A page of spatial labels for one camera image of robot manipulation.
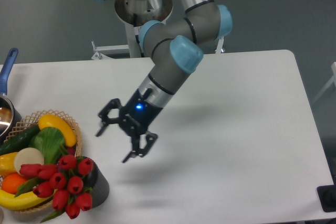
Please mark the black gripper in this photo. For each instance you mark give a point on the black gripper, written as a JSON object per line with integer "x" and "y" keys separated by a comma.
{"x": 137, "y": 119}

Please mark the yellow squash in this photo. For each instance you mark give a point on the yellow squash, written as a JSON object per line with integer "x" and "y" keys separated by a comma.
{"x": 50, "y": 120}

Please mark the dark grey ribbed vase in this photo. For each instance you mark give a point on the dark grey ribbed vase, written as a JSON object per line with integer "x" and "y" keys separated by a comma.
{"x": 99, "y": 184}

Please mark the red tulip bouquet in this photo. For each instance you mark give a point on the red tulip bouquet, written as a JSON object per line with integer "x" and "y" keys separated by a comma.
{"x": 63, "y": 181}

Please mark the green leafy bok choy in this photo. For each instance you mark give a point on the green leafy bok choy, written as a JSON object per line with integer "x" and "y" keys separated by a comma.
{"x": 49, "y": 141}

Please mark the white round radish slice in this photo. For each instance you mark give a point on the white round radish slice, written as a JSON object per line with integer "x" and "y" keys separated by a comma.
{"x": 28, "y": 156}

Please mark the white furniture frame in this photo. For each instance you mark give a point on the white furniture frame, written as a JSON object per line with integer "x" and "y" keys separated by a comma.
{"x": 326, "y": 90}

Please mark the blue handled saucepan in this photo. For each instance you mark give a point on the blue handled saucepan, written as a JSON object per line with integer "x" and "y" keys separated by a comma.
{"x": 9, "y": 115}

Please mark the yellow banana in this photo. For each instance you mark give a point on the yellow banana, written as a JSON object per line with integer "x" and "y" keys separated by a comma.
{"x": 23, "y": 201}

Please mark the yellow bell pepper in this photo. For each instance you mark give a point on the yellow bell pepper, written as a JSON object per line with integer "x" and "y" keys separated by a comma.
{"x": 7, "y": 164}

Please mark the black device at table edge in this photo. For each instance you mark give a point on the black device at table edge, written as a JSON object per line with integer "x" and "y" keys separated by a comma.
{"x": 327, "y": 197}

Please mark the green cucumber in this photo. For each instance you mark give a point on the green cucumber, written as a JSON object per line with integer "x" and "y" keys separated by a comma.
{"x": 20, "y": 140}

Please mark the woven wicker basket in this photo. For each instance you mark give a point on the woven wicker basket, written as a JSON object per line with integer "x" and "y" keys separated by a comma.
{"x": 32, "y": 120}

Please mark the orange fruit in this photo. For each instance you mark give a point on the orange fruit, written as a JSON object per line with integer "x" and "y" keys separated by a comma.
{"x": 12, "y": 182}

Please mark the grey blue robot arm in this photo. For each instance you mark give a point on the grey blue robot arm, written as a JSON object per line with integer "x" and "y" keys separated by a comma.
{"x": 174, "y": 50}

